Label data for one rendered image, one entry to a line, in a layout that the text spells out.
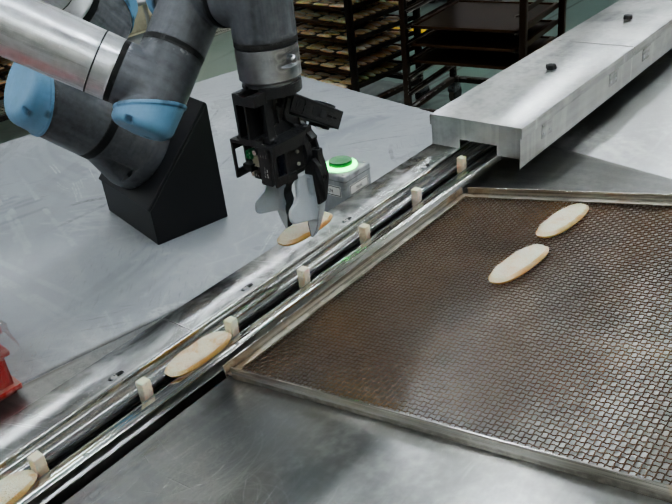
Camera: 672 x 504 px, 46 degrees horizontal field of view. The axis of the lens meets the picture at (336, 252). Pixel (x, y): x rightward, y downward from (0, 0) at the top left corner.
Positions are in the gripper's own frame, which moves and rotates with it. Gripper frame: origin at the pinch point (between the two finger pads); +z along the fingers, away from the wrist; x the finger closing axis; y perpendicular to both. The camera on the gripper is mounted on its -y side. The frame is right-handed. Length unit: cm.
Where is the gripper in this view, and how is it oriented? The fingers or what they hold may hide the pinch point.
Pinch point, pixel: (303, 221)
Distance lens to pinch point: 104.8
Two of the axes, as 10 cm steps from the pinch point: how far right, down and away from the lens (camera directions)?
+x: 7.7, 2.4, -5.9
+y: -6.2, 4.4, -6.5
